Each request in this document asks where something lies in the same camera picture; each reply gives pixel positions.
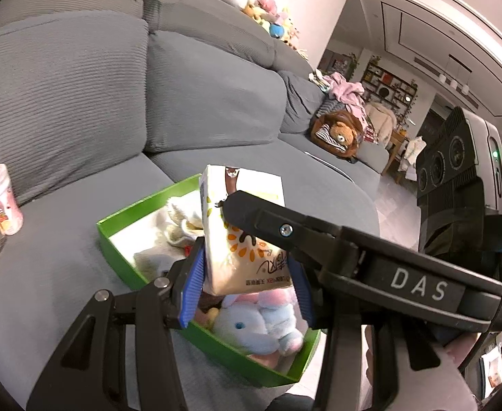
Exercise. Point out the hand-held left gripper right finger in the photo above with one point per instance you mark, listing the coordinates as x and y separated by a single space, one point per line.
300 295

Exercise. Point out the pink white plastic bottle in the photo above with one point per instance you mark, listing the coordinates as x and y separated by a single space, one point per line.
2 205

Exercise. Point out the dark display shelf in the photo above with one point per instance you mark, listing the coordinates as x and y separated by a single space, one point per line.
390 85

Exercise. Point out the green box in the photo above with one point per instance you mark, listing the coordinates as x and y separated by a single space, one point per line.
242 361

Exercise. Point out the brown bear plush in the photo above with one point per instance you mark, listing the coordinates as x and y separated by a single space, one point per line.
340 135
319 122

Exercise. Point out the grey fabric sofa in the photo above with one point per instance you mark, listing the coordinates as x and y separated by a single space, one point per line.
83 94

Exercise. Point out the white blue plush toy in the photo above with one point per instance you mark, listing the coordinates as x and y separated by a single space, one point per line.
251 325

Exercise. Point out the cream coat on chair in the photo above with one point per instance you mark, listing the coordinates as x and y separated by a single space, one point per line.
379 122

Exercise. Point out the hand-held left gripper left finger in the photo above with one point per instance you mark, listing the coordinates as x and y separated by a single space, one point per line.
193 282

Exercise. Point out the pile of small plush toys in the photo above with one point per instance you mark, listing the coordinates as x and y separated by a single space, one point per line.
272 8

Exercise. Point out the cream yellow towel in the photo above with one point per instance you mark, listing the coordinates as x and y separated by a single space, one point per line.
182 222

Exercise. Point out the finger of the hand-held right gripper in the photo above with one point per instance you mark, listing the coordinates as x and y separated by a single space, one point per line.
276 222

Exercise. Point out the pile of pink clothes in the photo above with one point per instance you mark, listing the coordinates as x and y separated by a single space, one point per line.
347 92

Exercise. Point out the white pendant lamp cluster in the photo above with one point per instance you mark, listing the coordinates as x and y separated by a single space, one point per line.
453 79

